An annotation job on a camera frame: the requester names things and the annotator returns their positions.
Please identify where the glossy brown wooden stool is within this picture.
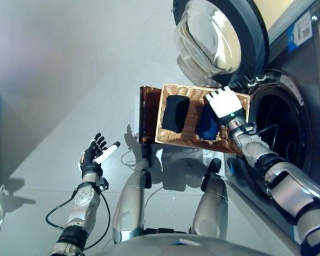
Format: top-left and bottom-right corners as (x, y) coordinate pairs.
(139, 85), (164, 145)

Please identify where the grey front-load washing machine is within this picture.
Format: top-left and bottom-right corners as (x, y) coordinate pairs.
(223, 0), (320, 256)

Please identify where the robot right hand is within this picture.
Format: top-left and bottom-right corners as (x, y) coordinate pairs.
(204, 85), (243, 125)

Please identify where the white and beige cabinet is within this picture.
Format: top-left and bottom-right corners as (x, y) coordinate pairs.
(250, 0), (318, 30)

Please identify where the blue garment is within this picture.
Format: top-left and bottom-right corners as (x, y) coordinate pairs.
(196, 103), (221, 141)

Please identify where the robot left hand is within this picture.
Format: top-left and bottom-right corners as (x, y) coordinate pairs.
(78, 133), (121, 178)

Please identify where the thin white floor cable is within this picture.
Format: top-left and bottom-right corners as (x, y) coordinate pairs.
(121, 150), (145, 171)

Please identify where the woven wicker laundry basket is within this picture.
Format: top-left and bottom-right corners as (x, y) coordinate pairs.
(154, 84), (251, 155)

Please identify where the folded black garment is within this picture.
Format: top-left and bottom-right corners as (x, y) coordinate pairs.
(161, 95), (190, 133)

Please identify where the grey robot torso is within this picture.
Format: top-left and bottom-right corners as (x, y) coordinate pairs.
(95, 233), (302, 256)

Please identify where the silver robot leg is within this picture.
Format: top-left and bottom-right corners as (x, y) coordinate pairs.
(189, 157), (229, 241)
(111, 145), (153, 243)

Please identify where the silver robot right leg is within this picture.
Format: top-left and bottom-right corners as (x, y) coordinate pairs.
(189, 157), (229, 241)

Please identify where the silver robot left leg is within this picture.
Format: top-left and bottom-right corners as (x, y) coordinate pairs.
(111, 145), (153, 243)

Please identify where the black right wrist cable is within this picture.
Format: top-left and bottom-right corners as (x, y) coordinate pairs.
(245, 123), (299, 161)

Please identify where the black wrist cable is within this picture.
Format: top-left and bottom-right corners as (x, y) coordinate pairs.
(45, 191), (111, 250)
(245, 123), (299, 161)

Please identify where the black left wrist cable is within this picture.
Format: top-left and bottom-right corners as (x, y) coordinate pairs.
(45, 191), (111, 250)

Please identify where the round glass washer door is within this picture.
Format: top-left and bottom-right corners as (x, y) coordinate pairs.
(172, 0), (270, 86)

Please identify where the blue white energy label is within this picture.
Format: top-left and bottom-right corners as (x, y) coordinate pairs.
(287, 10), (314, 54)

